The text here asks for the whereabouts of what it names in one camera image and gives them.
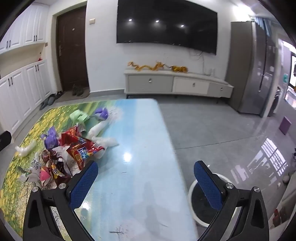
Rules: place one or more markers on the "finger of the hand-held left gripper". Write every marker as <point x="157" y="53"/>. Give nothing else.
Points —
<point x="5" y="141"/>

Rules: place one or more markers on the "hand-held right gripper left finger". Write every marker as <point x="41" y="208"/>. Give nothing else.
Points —
<point x="84" y="183"/>

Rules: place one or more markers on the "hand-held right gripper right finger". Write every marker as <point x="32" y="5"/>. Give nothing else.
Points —
<point x="207" y="185"/>

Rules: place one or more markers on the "white trash bin black liner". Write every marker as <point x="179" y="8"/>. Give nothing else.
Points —
<point x="198" y="204"/>

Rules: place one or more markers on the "white ribbed plastic wrapper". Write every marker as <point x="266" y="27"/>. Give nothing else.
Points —
<point x="25" y="149"/>

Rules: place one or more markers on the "purple plastic wrapper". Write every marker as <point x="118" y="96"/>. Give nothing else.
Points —
<point x="51" y="139"/>
<point x="101" y="113"/>

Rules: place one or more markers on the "brown snack packet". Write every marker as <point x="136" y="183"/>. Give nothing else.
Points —
<point x="59" y="172"/>

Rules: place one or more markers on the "red and blue snack packet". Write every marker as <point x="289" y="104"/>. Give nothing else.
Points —
<point x="83" y="153"/>

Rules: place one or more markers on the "clear plastic wrapper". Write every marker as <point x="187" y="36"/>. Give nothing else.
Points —
<point x="62" y="151"/>

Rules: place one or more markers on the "pink paper scrap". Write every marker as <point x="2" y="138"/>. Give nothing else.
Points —
<point x="45" y="176"/>

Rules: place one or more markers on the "white printed wrapper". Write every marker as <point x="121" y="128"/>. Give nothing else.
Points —
<point x="32" y="170"/>

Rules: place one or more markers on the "crumpled white plastic bag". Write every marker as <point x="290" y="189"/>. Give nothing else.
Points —
<point x="107" y="141"/>

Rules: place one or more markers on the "white floor cabinets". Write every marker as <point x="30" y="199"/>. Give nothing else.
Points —
<point x="20" y="92"/>

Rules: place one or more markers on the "long white plastic bag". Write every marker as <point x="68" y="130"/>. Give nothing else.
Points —
<point x="99" y="128"/>

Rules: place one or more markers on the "grey slippers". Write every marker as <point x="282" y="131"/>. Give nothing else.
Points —
<point x="47" y="102"/>

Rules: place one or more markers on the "green plastic wrapper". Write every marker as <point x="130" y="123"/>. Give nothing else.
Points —
<point x="78" y="115"/>

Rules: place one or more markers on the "landscape printed table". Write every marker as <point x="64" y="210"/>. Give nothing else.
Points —
<point x="138" y="139"/>

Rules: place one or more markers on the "black shoes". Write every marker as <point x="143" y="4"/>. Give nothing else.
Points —
<point x="58" y="95"/>

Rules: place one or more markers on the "beige sofa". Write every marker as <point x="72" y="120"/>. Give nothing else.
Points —
<point x="289" y="199"/>

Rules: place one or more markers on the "brown shoes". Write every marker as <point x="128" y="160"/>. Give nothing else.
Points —
<point x="78" y="90"/>

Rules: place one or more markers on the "purple box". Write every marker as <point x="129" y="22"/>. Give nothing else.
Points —
<point x="285" y="125"/>

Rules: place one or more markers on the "washing machine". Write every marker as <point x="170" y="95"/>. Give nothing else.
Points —
<point x="276" y="102"/>

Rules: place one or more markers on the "dark brown door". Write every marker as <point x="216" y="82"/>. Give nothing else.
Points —
<point x="71" y="53"/>

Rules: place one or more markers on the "white television stand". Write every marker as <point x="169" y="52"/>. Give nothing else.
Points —
<point x="161" y="83"/>

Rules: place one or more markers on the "white router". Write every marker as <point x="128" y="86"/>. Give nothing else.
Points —
<point x="209" y="72"/>

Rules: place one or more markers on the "short gold decoration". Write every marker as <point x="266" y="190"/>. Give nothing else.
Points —
<point x="179" y="69"/>

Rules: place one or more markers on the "grey tall cabinet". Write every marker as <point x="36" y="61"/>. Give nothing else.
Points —
<point x="238" y="64"/>

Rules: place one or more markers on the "silver refrigerator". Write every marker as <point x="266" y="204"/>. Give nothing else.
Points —
<point x="261" y="69"/>

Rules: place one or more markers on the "long gold dragon decoration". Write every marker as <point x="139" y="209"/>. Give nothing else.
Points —
<point x="140" y="67"/>

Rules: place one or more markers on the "white wall cabinets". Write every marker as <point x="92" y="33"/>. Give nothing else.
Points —
<point x="30" y="25"/>

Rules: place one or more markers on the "black wall television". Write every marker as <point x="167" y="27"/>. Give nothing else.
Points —
<point x="166" y="23"/>

